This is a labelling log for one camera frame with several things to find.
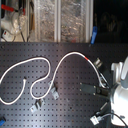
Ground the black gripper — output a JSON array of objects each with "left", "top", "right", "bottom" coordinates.
[{"left": 80, "top": 83, "right": 110, "bottom": 98}]

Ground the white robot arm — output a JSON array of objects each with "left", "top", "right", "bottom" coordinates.
[{"left": 80, "top": 56, "right": 128, "bottom": 128}]

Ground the grey metal clip right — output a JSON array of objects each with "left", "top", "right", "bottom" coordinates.
[{"left": 94, "top": 58, "right": 104, "bottom": 69}]

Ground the white connector plug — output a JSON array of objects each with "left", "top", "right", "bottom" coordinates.
[{"left": 90, "top": 116, "right": 101, "bottom": 125}]

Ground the clear plastic bag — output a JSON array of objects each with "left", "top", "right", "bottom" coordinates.
[{"left": 34, "top": 0, "right": 86, "bottom": 43}]

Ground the blue object bottom left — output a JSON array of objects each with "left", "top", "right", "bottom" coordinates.
[{"left": 0, "top": 116, "right": 6, "bottom": 126}]

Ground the grey cable clip upper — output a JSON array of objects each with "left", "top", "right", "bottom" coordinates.
[{"left": 50, "top": 86, "right": 59, "bottom": 100}]

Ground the grey cable clip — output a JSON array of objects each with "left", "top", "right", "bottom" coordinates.
[
  {"left": 50, "top": 86, "right": 59, "bottom": 100},
  {"left": 30, "top": 99, "right": 45, "bottom": 113}
]

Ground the grey cable clip lower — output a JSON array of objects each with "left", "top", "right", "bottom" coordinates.
[{"left": 30, "top": 99, "right": 45, "bottom": 113}]

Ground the blue handled tool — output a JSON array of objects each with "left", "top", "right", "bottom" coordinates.
[{"left": 90, "top": 26, "right": 98, "bottom": 44}]

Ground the white cable with red band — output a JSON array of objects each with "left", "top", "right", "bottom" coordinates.
[{"left": 0, "top": 51, "right": 110, "bottom": 105}]

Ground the white device with red cable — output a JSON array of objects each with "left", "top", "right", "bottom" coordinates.
[{"left": 1, "top": 5, "right": 27, "bottom": 36}]

